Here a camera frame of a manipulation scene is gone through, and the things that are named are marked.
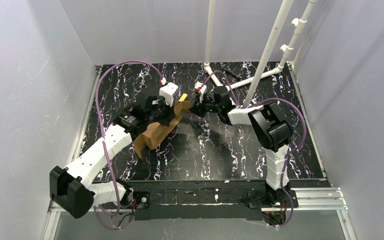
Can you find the brown cardboard box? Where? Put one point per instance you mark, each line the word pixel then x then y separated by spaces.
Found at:
pixel 156 132

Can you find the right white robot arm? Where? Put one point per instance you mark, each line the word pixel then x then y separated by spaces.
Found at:
pixel 271 129

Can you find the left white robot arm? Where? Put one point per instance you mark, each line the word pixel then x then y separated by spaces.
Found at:
pixel 144 122

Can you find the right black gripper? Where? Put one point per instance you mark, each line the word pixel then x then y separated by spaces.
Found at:
pixel 204 107

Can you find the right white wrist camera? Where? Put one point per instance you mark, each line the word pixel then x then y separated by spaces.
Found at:
pixel 200 88

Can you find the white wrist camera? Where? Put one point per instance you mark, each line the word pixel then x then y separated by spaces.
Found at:
pixel 168 90
pixel 200 88

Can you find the aluminium base frame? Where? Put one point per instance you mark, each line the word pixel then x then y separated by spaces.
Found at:
pixel 226 194

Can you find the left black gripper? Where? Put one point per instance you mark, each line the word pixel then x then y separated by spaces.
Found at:
pixel 165 110

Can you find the yellow white marker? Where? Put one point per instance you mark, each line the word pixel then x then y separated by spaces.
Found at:
pixel 183 97

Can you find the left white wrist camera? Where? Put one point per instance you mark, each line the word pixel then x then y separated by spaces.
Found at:
pixel 168 90

